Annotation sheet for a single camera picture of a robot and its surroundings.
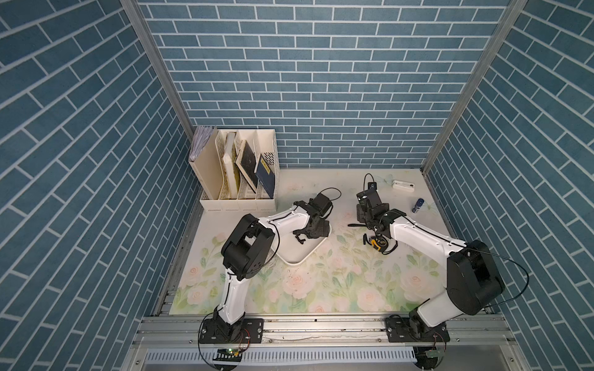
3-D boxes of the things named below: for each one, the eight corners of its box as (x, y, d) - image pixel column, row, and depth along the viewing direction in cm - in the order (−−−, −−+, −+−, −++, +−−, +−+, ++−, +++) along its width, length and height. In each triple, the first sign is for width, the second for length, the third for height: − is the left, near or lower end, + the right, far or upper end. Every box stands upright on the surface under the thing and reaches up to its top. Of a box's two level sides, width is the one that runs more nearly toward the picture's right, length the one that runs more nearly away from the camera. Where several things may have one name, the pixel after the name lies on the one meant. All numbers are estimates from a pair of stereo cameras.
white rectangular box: (392, 189, 116) (394, 185, 114) (392, 183, 119) (394, 179, 117) (413, 193, 115) (415, 189, 112) (412, 187, 117) (414, 183, 115)
